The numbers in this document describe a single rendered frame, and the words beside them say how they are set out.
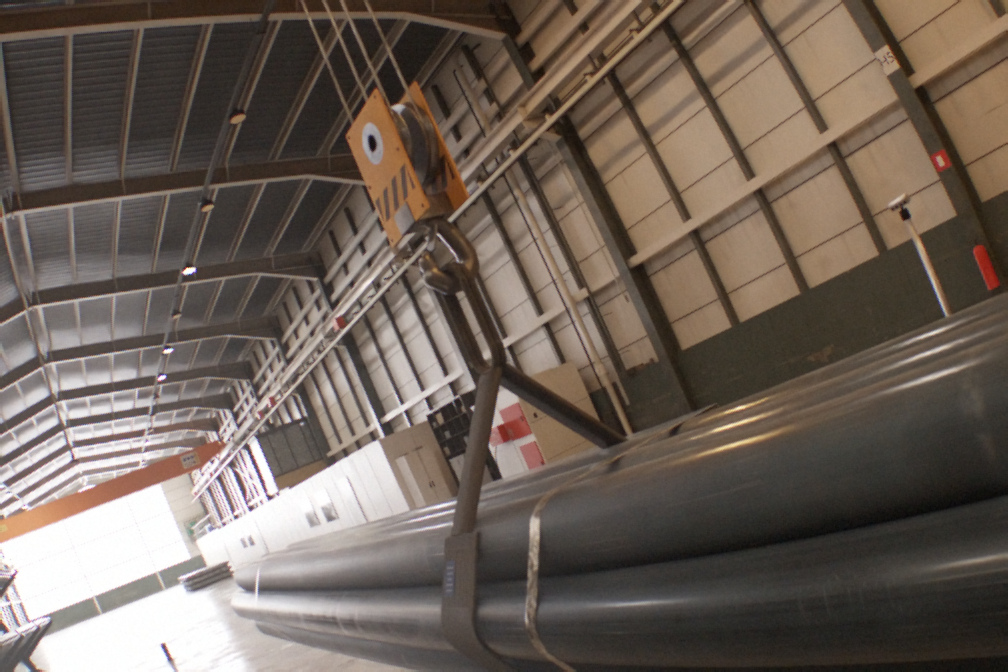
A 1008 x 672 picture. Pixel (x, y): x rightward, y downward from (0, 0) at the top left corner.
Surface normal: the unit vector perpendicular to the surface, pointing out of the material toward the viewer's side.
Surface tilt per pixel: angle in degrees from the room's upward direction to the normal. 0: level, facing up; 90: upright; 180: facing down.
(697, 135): 90
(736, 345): 90
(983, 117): 90
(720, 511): 86
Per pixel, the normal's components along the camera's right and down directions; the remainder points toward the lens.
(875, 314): -0.80, 0.30
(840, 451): -0.89, -0.14
